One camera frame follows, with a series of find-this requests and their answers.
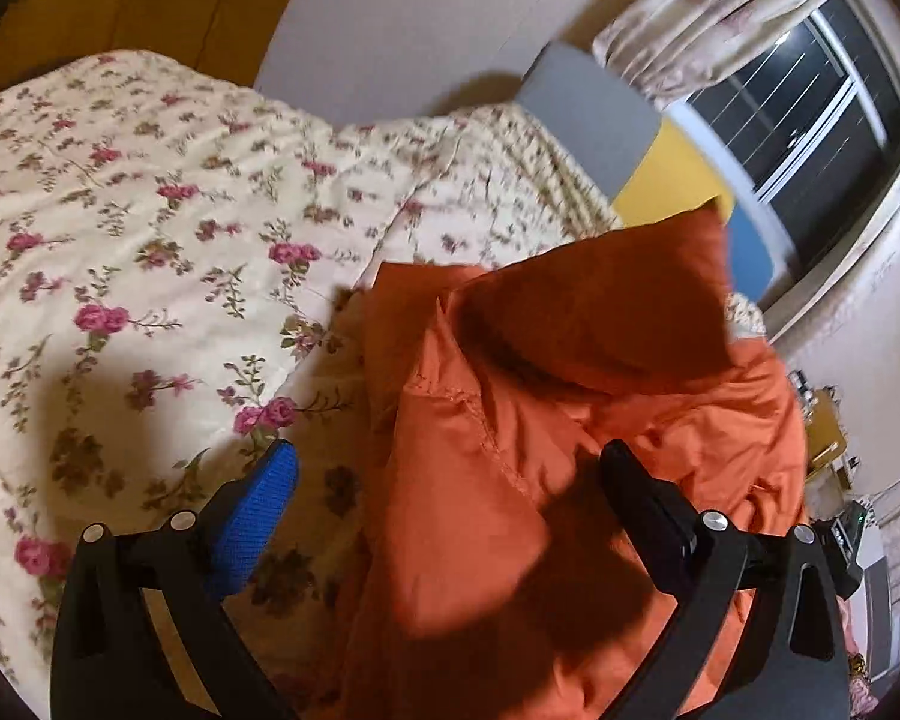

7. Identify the barred window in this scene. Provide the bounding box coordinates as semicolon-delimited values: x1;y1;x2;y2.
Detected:
675;0;900;203

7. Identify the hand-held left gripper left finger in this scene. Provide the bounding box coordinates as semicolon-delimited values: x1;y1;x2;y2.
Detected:
49;439;301;720

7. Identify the yellow wooden wardrobe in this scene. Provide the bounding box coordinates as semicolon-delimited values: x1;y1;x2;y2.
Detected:
0;0;323;102

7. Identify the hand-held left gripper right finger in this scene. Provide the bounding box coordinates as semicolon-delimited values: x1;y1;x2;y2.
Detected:
598;440;850;720

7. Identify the cluttered wooden side table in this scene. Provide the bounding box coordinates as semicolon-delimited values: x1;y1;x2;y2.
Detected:
791;369;850;466

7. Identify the grey yellow blue headboard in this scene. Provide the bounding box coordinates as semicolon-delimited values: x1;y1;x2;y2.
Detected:
517;41;785;301

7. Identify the orange puffer jacket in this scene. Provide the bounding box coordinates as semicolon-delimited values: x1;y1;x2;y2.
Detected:
334;206;848;720

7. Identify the rose-print floral quilt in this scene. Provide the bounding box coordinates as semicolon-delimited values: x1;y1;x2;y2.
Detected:
0;49;421;698

